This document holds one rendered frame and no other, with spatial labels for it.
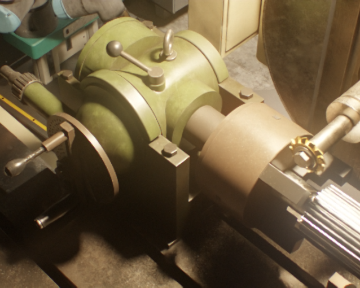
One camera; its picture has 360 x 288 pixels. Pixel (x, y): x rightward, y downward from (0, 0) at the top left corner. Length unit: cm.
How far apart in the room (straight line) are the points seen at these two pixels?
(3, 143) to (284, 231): 95
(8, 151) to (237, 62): 156
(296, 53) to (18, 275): 66
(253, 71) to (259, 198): 204
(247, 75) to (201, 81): 188
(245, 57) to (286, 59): 187
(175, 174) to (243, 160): 14
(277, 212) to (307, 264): 19
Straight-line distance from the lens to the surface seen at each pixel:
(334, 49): 126
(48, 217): 129
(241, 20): 151
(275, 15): 134
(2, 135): 195
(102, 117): 122
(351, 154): 138
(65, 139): 119
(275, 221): 121
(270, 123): 115
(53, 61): 264
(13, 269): 136
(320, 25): 128
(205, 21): 151
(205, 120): 123
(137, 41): 130
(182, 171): 120
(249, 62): 322
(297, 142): 110
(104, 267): 134
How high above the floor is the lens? 213
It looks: 48 degrees down
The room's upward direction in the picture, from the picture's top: straight up
